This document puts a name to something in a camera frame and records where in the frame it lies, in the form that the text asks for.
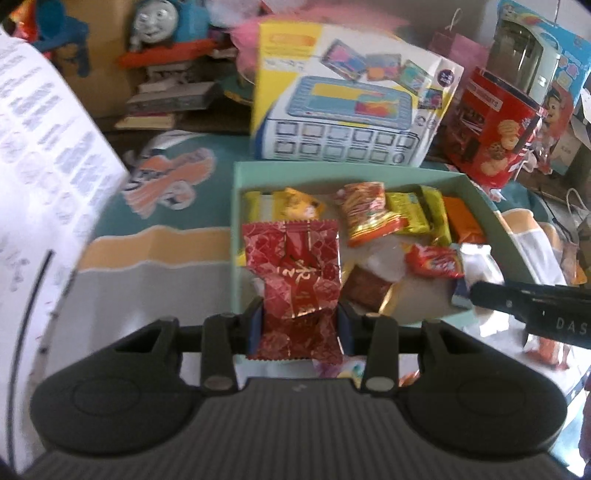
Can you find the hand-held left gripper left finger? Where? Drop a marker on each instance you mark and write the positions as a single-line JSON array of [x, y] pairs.
[[255, 328]]

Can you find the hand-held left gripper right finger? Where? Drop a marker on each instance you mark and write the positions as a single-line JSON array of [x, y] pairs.
[[345, 328]]

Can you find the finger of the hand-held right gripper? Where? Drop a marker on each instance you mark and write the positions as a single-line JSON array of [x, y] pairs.
[[498, 295]]

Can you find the white candy packet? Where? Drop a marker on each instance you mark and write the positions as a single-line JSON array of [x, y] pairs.
[[480, 267]]

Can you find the brown snack packet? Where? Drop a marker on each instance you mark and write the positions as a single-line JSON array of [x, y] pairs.
[[367, 286]]

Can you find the gold striped snack packet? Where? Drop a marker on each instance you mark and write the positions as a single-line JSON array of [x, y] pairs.
[[390, 300]]

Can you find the red patterned candy packet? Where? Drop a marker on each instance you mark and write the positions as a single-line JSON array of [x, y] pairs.
[[295, 277]]

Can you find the red snack packet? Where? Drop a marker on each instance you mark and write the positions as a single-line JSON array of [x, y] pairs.
[[436, 262]]

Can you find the teal cardboard box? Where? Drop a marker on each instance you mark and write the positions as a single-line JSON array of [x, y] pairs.
[[238, 258]]

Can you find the clear jelly cup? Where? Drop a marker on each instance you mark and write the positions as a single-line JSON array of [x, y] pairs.
[[383, 258]]

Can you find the long yellow-green snack packet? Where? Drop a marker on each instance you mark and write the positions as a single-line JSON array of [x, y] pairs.
[[436, 217]]

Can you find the yellow cartoon snack packet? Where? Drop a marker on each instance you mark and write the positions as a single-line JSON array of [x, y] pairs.
[[298, 205]]

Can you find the pink translucent snack packet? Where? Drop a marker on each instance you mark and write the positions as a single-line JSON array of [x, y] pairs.
[[337, 367]]

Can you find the orange and white snack packet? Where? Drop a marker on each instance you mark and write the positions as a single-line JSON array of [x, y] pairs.
[[547, 350]]

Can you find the plain orange snack packet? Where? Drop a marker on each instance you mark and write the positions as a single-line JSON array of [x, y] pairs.
[[466, 221]]

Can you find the printed blanket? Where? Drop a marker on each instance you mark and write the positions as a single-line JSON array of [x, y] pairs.
[[175, 258]]

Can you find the orange noodle snack packet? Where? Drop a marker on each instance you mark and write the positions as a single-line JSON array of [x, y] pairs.
[[369, 212]]

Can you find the yellow-green square snack packet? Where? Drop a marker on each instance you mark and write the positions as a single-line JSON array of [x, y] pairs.
[[406, 212]]

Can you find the red cookie tin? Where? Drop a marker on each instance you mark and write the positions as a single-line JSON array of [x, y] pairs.
[[494, 129]]

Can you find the white and blue toy box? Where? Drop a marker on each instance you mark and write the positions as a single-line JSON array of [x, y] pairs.
[[351, 97]]

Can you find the cartoon dog toy package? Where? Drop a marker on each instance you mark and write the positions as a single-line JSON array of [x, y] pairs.
[[554, 69]]

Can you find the stack of books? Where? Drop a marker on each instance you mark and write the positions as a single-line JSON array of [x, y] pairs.
[[171, 99]]

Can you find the pink paper bag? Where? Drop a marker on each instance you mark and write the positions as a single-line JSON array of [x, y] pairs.
[[457, 50]]

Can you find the white instruction sheet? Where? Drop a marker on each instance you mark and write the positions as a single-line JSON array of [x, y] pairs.
[[41, 152]]

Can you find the brown cardboard box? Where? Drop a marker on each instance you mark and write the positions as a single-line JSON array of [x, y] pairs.
[[108, 55]]

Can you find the blue toy train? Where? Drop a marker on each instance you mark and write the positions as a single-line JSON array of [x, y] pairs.
[[171, 27]]

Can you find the blue plastic toy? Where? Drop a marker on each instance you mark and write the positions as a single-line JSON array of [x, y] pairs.
[[60, 32]]

